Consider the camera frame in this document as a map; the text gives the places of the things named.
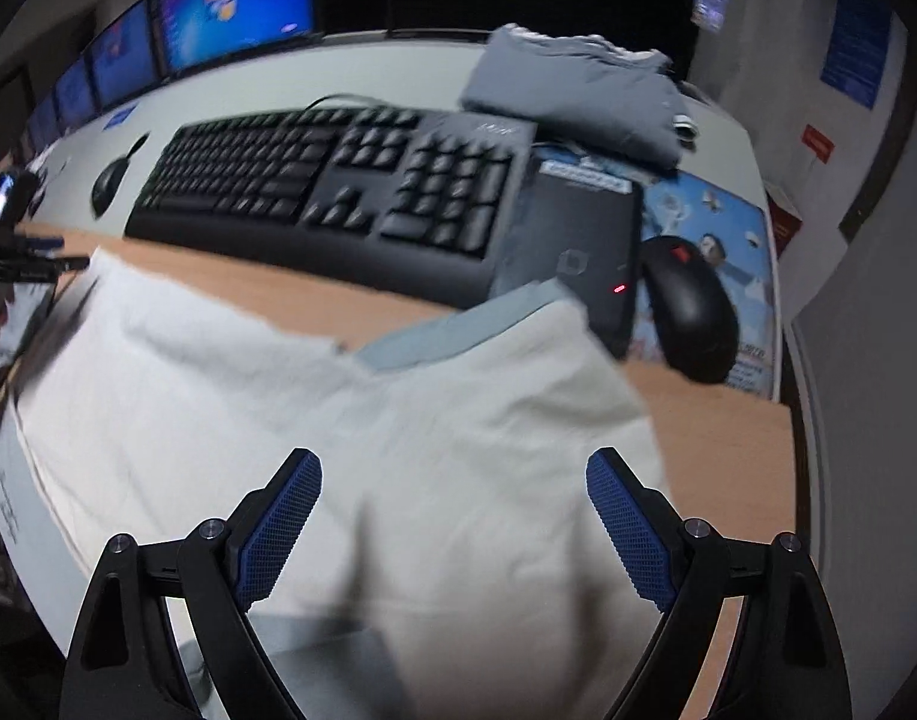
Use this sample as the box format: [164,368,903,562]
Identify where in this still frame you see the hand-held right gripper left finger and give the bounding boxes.
[64,447,324,720]

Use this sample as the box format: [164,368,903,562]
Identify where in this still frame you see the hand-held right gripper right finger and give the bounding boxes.
[585,447,853,720]

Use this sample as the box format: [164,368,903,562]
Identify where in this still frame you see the cream shirt with grey trim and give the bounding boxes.
[0,250,673,720]

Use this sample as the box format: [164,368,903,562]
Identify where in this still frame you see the grey folded clothes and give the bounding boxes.
[457,23,688,167]

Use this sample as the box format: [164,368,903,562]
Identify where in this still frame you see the monitor with blue screen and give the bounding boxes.
[90,3,160,110]
[52,58,100,125]
[26,96,59,149]

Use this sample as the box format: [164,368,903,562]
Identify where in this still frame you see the black mouse with red mark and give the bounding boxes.
[641,234,741,384]

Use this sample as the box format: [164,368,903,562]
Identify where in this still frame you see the black keyboard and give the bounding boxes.
[124,106,539,313]

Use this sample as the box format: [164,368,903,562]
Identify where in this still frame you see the monitor with blue wallpaper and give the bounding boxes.
[150,0,317,80]

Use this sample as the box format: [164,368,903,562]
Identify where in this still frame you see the black box with red light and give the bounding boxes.
[491,156,644,361]

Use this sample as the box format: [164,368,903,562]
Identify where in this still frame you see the printed mouse pad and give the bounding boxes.
[629,171,775,400]

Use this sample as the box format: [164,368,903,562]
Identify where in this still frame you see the blue and white packet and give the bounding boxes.
[536,148,633,190]

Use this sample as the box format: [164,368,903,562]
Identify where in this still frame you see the black corded mouse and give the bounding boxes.
[90,133,152,216]

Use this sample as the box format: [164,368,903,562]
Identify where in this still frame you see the black keyboard cable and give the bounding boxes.
[303,93,401,115]

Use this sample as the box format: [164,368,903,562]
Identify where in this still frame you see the red wall sign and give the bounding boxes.
[801,123,835,164]

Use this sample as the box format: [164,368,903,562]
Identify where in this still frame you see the blue wall poster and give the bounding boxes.
[818,0,895,110]

